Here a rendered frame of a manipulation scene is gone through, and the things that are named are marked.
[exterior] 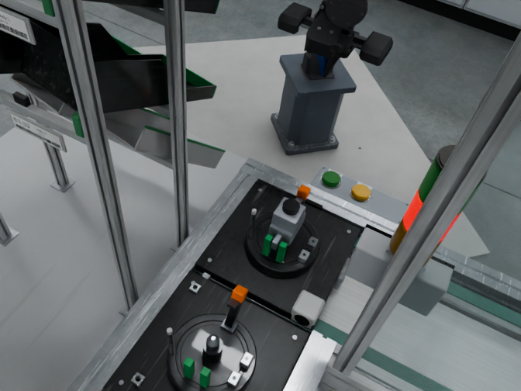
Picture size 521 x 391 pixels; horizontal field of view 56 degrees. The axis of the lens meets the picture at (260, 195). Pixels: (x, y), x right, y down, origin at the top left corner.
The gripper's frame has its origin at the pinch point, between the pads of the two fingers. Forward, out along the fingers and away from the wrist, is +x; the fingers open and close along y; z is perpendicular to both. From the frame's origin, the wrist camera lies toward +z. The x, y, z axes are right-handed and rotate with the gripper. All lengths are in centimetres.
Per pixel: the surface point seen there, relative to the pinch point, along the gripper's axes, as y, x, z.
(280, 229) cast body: 4.8, 19.9, 22.7
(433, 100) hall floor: 19, 125, -184
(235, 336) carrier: 6.7, 26.4, 41.0
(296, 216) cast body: 6.7, 16.9, 21.0
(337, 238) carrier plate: 13.7, 28.4, 12.6
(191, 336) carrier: 1, 26, 45
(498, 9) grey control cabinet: 32, 107, -281
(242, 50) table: -40, 40, -47
